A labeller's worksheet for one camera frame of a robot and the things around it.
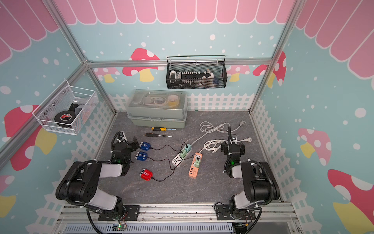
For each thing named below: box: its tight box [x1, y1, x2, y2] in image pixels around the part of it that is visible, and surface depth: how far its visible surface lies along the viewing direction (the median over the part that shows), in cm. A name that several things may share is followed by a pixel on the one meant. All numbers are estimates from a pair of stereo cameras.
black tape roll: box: [54, 110, 76, 128], surface depth 70 cm
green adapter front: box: [194, 159, 201, 168], surface depth 87 cm
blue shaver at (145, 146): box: [139, 141, 151, 151], surface depth 99 cm
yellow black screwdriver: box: [150, 126, 177, 132], surface depth 108 cm
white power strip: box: [171, 153, 188, 168], surface depth 91 cm
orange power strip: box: [188, 152, 204, 178], surface depth 88 cm
